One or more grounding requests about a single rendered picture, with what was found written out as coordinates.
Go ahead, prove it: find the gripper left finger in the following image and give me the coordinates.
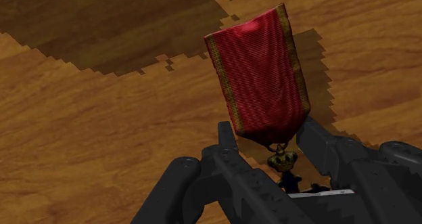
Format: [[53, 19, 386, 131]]
[[130, 120, 314, 224]]

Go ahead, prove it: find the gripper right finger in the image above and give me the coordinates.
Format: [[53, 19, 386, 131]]
[[296, 115, 422, 224]]

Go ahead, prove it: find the red ribbon medal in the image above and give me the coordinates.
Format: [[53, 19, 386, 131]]
[[204, 3, 312, 194]]

